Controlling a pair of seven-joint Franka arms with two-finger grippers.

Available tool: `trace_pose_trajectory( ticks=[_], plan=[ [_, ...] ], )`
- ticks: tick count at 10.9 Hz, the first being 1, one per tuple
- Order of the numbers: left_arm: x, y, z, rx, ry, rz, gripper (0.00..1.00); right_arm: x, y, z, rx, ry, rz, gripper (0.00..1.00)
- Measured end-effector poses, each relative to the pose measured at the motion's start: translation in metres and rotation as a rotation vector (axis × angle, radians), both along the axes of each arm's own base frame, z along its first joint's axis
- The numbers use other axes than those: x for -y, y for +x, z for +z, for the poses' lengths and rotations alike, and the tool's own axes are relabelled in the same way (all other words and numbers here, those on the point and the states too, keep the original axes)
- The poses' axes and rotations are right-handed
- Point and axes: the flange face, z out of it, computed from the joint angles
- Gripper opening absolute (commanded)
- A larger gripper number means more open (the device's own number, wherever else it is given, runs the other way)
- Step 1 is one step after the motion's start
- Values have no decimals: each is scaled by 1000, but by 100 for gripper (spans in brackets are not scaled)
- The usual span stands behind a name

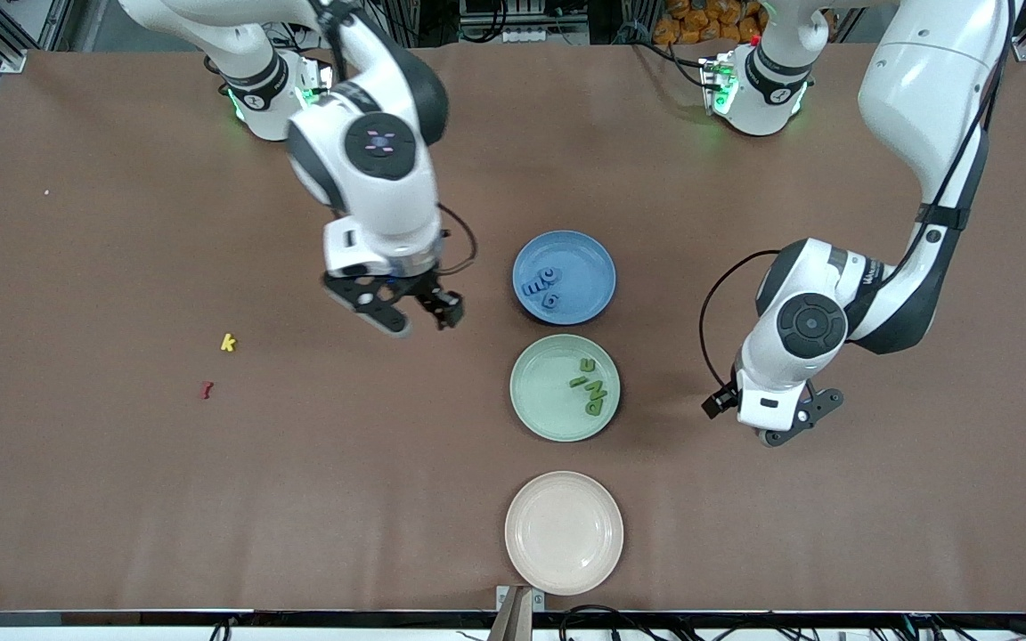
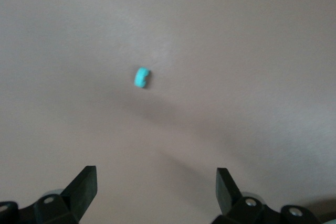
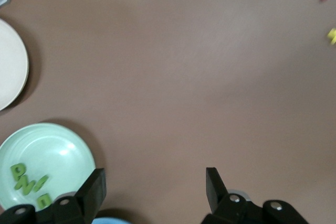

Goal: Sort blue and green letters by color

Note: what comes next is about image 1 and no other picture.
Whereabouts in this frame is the pale green round plate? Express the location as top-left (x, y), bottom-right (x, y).
top-left (509, 334), bottom-right (622, 443)

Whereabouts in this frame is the blue round plate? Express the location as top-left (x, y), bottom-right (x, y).
top-left (512, 231), bottom-right (618, 327)

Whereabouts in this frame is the beige round plate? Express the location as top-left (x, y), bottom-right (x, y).
top-left (504, 471), bottom-right (625, 596)

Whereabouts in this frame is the grey base box green light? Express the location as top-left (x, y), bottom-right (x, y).
top-left (297, 59), bottom-right (333, 99)
top-left (700, 55), bottom-right (739, 117)

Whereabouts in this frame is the bag of oranges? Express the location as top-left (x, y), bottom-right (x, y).
top-left (653, 0), bottom-right (768, 45)

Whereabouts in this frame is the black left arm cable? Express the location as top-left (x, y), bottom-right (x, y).
top-left (698, 0), bottom-right (1013, 394)

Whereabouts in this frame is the metal table bracket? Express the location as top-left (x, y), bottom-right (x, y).
top-left (495, 585), bottom-right (546, 641)

